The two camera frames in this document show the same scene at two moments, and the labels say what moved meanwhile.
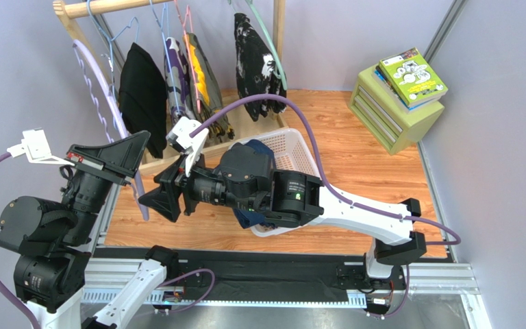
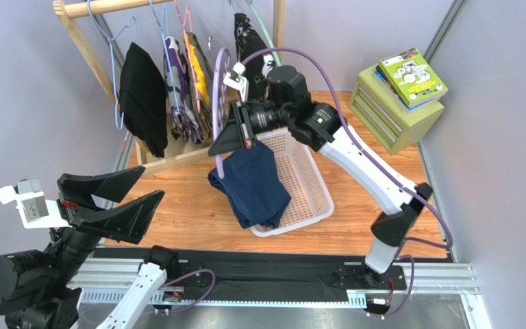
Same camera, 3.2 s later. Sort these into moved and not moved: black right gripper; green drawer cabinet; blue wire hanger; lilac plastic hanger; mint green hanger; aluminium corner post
Moved: black right gripper; lilac plastic hanger
Not moved: green drawer cabinet; mint green hanger; aluminium corner post; blue wire hanger
